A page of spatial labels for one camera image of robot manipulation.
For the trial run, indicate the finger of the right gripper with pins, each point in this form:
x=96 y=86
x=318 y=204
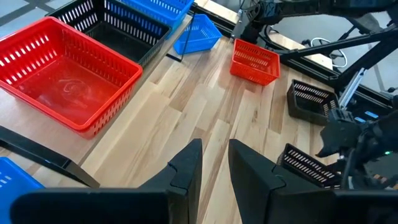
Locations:
x=326 y=151

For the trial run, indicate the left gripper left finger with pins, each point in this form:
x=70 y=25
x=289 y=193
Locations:
x=174 y=193

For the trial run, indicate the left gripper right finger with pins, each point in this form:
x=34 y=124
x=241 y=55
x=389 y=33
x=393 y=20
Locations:
x=264 y=199

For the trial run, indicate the black plastic basket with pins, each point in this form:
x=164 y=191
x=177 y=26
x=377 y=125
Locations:
x=303 y=168
x=298 y=109
x=112 y=46

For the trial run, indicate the red plastic basket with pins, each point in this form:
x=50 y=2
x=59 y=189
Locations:
x=255 y=73
x=71 y=93

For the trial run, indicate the blue plastic basket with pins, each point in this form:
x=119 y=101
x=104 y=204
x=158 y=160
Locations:
x=161 y=9
x=15 y=177
x=202 y=37

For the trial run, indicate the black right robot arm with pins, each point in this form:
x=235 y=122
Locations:
x=280 y=11

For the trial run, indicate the wooden shelf with black legs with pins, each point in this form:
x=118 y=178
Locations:
x=18 y=118

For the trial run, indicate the black metal rig frame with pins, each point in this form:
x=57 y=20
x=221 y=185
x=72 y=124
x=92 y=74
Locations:
x=368 y=60

